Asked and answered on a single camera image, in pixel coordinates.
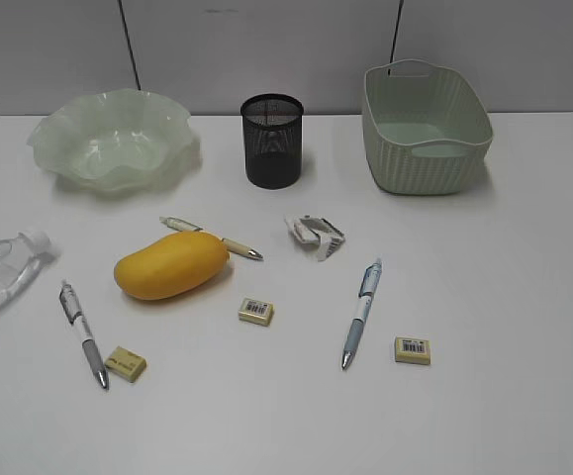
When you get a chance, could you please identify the yellow eraser barcode right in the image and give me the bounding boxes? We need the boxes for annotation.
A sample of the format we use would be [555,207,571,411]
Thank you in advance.
[394,336,431,366]

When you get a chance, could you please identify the white grey retractable pen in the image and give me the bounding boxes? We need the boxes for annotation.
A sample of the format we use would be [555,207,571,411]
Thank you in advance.
[59,280,110,391]

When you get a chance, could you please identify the black cable on right wall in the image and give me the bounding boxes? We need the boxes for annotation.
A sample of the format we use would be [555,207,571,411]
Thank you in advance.
[388,0,407,77]

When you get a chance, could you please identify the black cable on wall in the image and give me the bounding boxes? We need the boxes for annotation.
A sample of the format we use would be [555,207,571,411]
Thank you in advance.
[117,0,143,91]
[388,0,407,77]

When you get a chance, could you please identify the blue white retractable pen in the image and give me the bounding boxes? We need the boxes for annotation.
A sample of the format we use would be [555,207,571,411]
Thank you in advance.
[340,258,382,370]

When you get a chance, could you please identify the yellow eraser with black logo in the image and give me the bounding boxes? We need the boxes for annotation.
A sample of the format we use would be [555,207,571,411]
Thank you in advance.
[104,346,146,383]

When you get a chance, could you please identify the pale green woven plastic basket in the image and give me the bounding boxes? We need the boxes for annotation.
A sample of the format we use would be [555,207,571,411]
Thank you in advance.
[361,59,494,196]

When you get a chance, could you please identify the yellow mango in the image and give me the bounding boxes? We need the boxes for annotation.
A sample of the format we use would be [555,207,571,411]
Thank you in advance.
[114,232,230,301]

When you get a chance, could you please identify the clear plastic water bottle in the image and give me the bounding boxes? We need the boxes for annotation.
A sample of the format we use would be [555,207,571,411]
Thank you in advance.
[0,230,51,309]

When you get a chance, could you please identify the yellow eraser barcode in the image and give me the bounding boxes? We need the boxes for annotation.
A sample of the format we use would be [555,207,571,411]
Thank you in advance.
[394,336,431,366]
[238,298,274,327]

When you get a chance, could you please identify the black mesh pen holder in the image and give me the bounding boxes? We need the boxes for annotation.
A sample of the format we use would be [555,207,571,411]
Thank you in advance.
[240,93,304,189]

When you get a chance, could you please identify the pale green wavy glass plate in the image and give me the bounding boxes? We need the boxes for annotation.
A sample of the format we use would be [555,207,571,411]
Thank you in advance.
[27,88,201,195]

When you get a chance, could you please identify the beige retractable pen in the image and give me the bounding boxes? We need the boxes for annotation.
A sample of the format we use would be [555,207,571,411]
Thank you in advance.
[159,217,264,261]

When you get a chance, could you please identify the black cable on left wall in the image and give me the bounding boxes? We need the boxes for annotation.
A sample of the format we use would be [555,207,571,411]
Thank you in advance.
[117,0,143,91]

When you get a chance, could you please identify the white waste paper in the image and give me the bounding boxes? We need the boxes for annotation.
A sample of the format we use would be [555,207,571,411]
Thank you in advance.
[284,215,345,261]

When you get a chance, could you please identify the yellow eraser barcode centre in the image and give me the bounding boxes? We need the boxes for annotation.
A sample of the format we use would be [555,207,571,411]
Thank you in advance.
[238,298,274,327]

